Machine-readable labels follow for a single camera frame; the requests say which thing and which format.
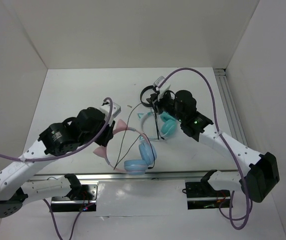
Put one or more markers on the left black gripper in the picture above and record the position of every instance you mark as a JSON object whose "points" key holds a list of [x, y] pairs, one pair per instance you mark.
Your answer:
{"points": [[107, 135]]}

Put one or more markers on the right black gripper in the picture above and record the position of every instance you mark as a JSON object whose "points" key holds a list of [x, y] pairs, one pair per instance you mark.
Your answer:
{"points": [[157, 104]]}

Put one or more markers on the pink blue cat-ear headphones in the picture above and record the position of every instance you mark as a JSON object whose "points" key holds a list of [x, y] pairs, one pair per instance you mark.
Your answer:
{"points": [[136, 159]]}

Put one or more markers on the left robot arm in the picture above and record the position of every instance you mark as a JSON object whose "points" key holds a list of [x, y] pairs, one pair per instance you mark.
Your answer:
{"points": [[59, 140]]}

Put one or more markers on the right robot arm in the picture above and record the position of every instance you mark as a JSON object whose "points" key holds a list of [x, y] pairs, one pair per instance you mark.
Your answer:
{"points": [[258, 173]]}

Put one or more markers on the black headphones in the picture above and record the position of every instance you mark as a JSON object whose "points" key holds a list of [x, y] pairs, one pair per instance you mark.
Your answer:
{"points": [[148, 96]]}

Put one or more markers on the white teal cat-ear headphones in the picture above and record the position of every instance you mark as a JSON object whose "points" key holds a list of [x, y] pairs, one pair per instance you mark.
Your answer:
{"points": [[165, 128]]}

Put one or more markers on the white front cover plate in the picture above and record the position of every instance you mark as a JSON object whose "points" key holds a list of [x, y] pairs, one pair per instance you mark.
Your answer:
{"points": [[141, 198]]}

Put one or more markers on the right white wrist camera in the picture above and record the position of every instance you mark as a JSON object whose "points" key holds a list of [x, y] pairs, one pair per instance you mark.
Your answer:
{"points": [[160, 87]]}

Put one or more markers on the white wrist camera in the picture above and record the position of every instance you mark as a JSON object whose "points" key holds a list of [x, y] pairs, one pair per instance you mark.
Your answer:
{"points": [[106, 109], [160, 87]]}

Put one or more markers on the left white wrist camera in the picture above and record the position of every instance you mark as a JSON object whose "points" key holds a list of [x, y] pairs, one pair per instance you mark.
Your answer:
{"points": [[106, 109]]}

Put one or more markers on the aluminium right rail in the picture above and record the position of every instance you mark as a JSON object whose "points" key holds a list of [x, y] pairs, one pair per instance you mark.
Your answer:
{"points": [[229, 106]]}

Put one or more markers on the aluminium rail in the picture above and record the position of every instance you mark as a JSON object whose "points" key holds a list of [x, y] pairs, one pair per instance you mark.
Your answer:
{"points": [[229, 106], [176, 175]]}

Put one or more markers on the aluminium front rail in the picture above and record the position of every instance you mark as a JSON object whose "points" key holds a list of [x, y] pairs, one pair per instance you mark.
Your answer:
{"points": [[176, 175]]}

